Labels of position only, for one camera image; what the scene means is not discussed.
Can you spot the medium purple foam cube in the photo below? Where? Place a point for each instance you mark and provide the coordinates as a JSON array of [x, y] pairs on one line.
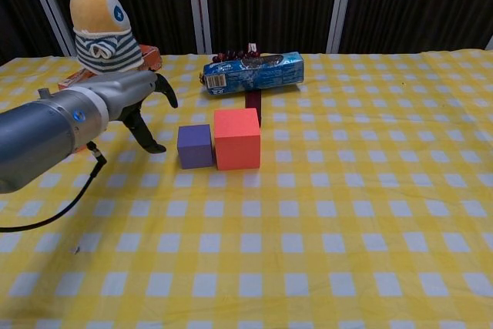
[[194, 146]]

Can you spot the blue cookie package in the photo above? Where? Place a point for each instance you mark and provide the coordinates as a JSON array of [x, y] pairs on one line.
[[254, 72]]

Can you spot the large red foam cube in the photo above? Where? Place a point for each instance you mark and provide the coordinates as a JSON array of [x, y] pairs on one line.
[[237, 140]]

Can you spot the yellow plush toy striped shirt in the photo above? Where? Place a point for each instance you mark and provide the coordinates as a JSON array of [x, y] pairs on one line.
[[102, 28]]

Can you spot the orange cardboard snack box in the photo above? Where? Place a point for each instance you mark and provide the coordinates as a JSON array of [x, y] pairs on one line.
[[150, 55]]

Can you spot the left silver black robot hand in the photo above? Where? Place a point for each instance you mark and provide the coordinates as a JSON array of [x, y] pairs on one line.
[[123, 94]]

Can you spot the dark red flat strip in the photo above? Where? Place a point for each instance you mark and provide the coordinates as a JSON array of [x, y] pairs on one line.
[[253, 103]]

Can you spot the yellow white checkered tablecloth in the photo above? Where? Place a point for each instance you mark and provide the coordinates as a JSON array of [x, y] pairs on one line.
[[327, 209]]

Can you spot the silver aluminium frame post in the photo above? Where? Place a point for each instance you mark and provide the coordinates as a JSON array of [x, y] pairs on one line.
[[50, 9], [490, 44], [339, 9], [199, 9]]

